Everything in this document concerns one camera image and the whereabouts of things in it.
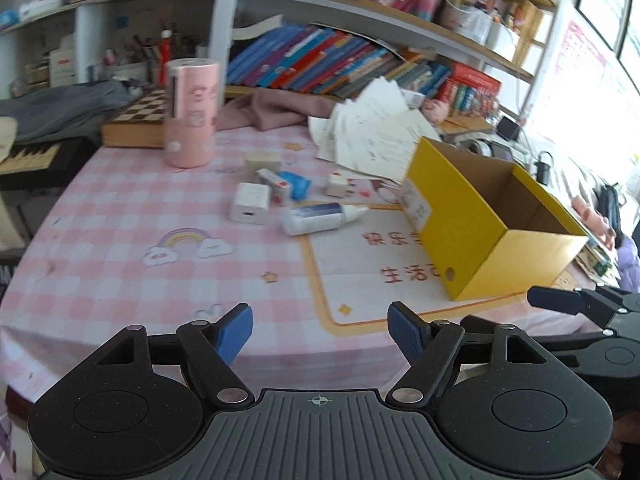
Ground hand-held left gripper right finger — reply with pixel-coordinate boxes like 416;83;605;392
387;301;548;406

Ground wooden chessboard box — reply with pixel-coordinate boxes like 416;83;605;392
101;88;169;149

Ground white shelf post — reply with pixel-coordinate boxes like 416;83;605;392
206;0;243;68

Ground black cable adapter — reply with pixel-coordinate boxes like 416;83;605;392
534;151;555;184

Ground pink checkered tablecloth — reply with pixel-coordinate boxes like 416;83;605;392
0;122;601;413

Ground coiled grey cable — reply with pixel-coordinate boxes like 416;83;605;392
457;134;503;162

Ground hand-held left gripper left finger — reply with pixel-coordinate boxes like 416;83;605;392
97;303;255;406

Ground dusty pink cloth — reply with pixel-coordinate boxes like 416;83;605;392
215;88;347;134

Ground beige eraser block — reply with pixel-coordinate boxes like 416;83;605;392
244;152;282;179

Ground wall calendar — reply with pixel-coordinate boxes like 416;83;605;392
554;19;611;113

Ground yellow cardboard box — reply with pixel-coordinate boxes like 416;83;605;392
399;137;592;302

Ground grey cloth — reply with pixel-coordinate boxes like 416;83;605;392
0;79;138;145

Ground white plastic bottle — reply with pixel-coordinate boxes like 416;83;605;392
279;202;370;237

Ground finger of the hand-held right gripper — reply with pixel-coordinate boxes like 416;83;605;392
527;284;640;336
460;315;607;357

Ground pink pig toy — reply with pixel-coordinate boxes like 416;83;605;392
423;98;452;124

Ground red boxed book set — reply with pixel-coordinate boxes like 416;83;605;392
434;62;502;120

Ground cup of pens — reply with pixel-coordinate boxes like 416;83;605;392
131;29;175;86

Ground white red correction tape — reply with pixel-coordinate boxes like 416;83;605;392
255;168;294;207

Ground small white red stamp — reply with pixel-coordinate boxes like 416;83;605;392
325;172;352;199

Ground pink cylindrical sticker container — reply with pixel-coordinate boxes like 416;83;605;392
164;58;222;169

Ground black piano keyboard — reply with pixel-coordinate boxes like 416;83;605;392
0;137;98;192

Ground stack of printed papers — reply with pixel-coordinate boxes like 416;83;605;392
307;77;444;182

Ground row of colourful books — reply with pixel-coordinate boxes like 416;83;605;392
226;24;453;102

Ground small black device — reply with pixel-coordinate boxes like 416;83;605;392
497;115;522;141

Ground white charger plug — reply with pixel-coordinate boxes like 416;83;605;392
229;182;271;225

